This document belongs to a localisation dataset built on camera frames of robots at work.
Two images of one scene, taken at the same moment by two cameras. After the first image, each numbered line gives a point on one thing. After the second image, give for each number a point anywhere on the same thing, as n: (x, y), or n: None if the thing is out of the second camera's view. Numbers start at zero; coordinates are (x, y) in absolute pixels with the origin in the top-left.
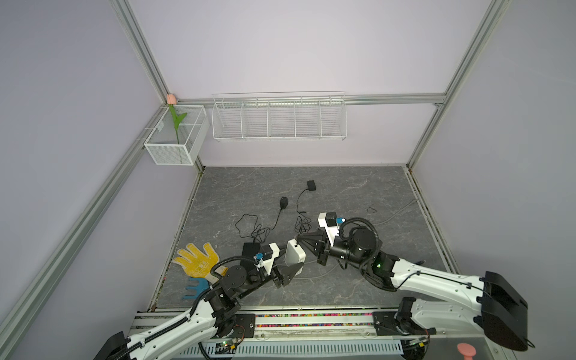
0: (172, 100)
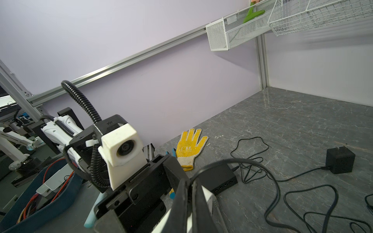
0: (251, 14)
